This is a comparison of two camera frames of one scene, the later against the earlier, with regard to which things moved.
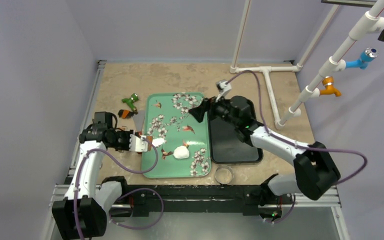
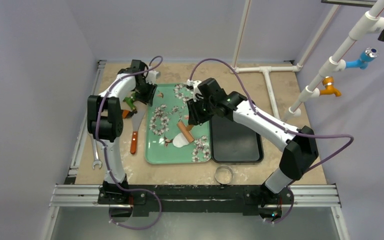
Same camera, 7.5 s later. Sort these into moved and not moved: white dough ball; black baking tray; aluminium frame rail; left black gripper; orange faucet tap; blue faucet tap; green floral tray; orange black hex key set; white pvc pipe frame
Moved: left black gripper; green floral tray; white dough ball
Not moved: black baking tray; orange faucet tap; blue faucet tap; aluminium frame rail; white pvc pipe frame; orange black hex key set
